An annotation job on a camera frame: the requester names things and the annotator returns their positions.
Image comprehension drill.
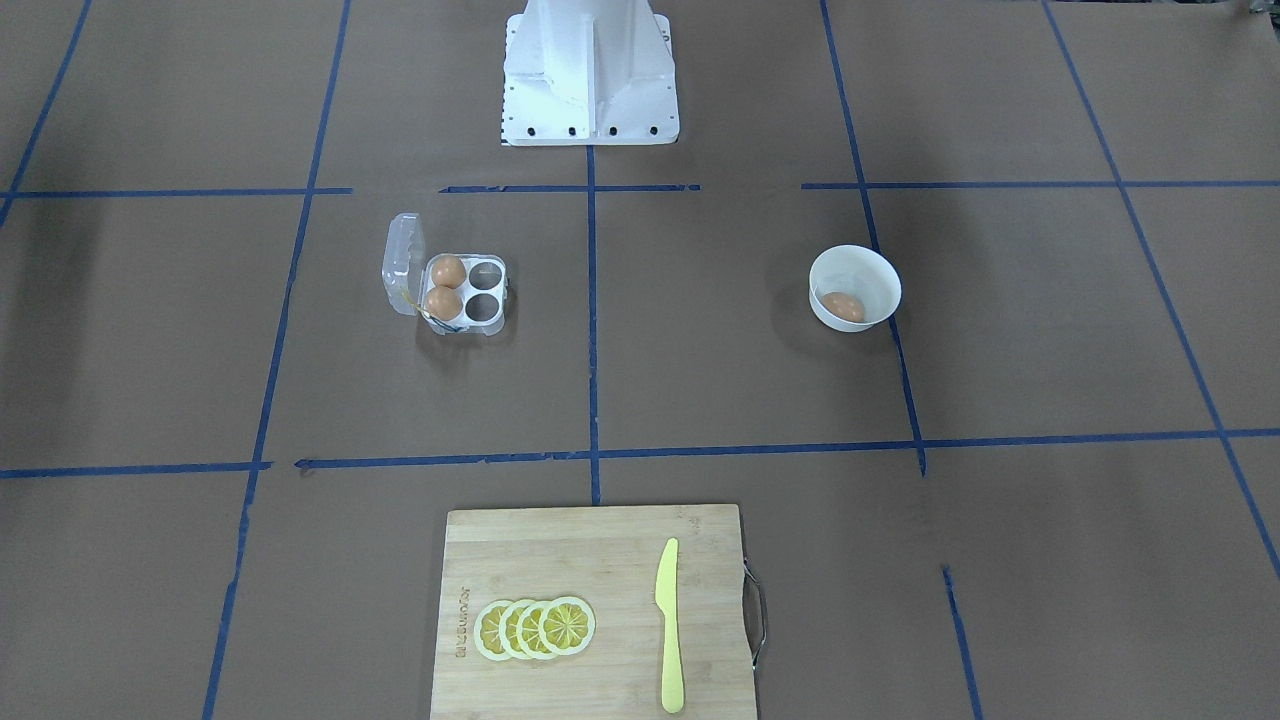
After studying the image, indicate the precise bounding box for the white bowl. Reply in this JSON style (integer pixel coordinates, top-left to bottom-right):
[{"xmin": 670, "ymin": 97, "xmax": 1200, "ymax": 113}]
[{"xmin": 808, "ymin": 245, "xmax": 902, "ymax": 333}]

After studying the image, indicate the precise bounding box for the lemon slice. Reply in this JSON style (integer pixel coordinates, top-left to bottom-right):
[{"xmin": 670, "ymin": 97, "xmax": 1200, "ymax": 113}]
[
  {"xmin": 474, "ymin": 600, "xmax": 512, "ymax": 662},
  {"xmin": 498, "ymin": 600, "xmax": 532, "ymax": 660},
  {"xmin": 516, "ymin": 601, "xmax": 554, "ymax": 660},
  {"xmin": 538, "ymin": 596, "xmax": 596, "ymax": 657}
]

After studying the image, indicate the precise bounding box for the brown egg front slot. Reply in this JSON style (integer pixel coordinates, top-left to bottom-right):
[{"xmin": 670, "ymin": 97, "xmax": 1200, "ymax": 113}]
[{"xmin": 425, "ymin": 284, "xmax": 463, "ymax": 323}]

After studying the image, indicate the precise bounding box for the yellow plastic knife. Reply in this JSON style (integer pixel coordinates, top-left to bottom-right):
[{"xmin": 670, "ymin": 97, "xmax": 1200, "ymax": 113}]
[{"xmin": 654, "ymin": 537, "xmax": 685, "ymax": 715}]

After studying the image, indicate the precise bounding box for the brown egg from bowl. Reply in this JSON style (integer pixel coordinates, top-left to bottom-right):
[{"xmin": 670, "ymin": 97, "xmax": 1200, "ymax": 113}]
[{"xmin": 820, "ymin": 292, "xmax": 865, "ymax": 323}]

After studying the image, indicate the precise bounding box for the clear plastic egg box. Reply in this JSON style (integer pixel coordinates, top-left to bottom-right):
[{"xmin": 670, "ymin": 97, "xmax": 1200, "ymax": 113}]
[{"xmin": 381, "ymin": 213, "xmax": 509, "ymax": 337}]

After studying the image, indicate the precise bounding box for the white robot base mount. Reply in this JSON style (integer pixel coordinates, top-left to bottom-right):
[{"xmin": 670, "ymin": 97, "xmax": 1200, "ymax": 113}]
[{"xmin": 500, "ymin": 1, "xmax": 681, "ymax": 147}]

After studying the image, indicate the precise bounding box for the bamboo cutting board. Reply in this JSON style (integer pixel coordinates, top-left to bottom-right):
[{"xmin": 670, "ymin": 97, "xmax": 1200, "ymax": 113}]
[{"xmin": 430, "ymin": 503, "xmax": 758, "ymax": 719}]

